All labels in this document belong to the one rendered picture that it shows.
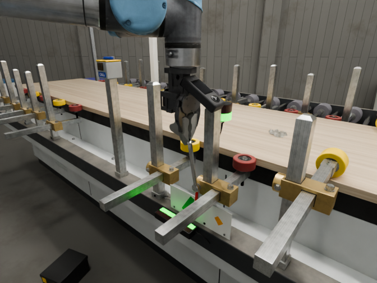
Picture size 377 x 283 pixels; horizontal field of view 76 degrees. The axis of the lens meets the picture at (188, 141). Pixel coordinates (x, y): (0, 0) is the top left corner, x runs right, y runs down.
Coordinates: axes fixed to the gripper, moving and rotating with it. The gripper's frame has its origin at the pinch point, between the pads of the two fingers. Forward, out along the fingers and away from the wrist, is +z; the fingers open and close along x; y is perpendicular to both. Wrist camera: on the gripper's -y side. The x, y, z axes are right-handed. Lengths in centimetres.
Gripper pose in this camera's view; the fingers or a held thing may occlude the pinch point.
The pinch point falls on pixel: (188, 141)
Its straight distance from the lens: 67.9
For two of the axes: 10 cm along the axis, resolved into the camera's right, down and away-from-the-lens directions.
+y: -7.6, -2.5, 5.9
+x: -6.4, 2.9, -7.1
